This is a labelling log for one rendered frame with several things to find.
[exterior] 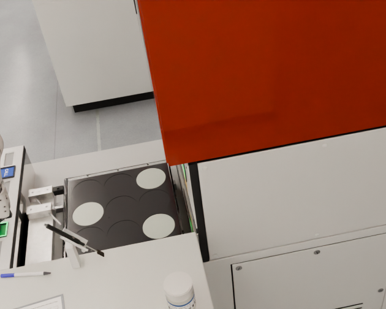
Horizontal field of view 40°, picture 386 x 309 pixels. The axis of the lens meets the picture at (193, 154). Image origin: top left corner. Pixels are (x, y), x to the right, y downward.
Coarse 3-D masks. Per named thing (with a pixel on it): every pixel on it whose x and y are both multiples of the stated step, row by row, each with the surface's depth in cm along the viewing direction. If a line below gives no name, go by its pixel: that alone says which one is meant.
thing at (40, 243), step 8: (40, 200) 176; (48, 200) 176; (48, 216) 170; (32, 224) 168; (40, 224) 168; (32, 232) 166; (40, 232) 165; (48, 232) 165; (32, 240) 163; (40, 240) 163; (48, 240) 163; (32, 248) 161; (40, 248) 160; (48, 248) 160; (32, 256) 158; (40, 256) 158; (48, 256) 158
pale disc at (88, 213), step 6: (84, 204) 170; (90, 204) 170; (96, 204) 169; (78, 210) 168; (84, 210) 168; (90, 210) 168; (96, 210) 167; (102, 210) 167; (78, 216) 166; (84, 216) 166; (90, 216) 166; (96, 216) 165; (78, 222) 164; (84, 222) 164; (90, 222) 164
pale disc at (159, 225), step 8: (152, 216) 163; (160, 216) 163; (168, 216) 162; (144, 224) 161; (152, 224) 161; (160, 224) 160; (168, 224) 160; (144, 232) 159; (152, 232) 158; (160, 232) 158; (168, 232) 158
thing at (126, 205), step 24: (144, 168) 180; (72, 192) 175; (96, 192) 174; (120, 192) 173; (144, 192) 171; (168, 192) 170; (72, 216) 167; (120, 216) 164; (144, 216) 163; (96, 240) 158; (120, 240) 157; (144, 240) 156
